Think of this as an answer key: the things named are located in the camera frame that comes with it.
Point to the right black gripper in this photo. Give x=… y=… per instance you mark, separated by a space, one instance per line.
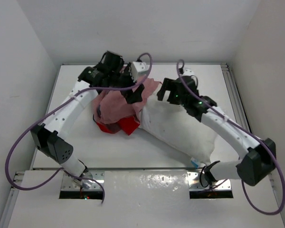
x=170 y=89

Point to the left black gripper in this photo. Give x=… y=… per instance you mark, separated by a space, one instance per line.
x=131 y=96

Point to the red patterned pillowcase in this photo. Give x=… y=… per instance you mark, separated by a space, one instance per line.
x=112 y=113

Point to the white pillow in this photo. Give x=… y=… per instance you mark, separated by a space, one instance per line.
x=172 y=125

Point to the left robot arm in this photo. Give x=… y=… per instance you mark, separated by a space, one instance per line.
x=50 y=134

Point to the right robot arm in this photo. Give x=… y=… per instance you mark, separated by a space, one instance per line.
x=255 y=162

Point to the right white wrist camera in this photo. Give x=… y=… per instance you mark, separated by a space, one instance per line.
x=187 y=72

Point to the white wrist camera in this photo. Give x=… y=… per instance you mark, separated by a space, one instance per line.
x=187 y=72
x=138 y=69

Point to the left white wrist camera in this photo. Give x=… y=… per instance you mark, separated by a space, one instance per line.
x=138 y=69

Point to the aluminium frame rail right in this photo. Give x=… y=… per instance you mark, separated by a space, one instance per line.
x=236 y=102

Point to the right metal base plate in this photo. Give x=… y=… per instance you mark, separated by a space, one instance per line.
x=194 y=183

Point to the metal base plate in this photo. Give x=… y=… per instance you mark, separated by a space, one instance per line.
x=95 y=179
x=194 y=183

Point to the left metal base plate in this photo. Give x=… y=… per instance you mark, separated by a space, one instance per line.
x=95 y=179

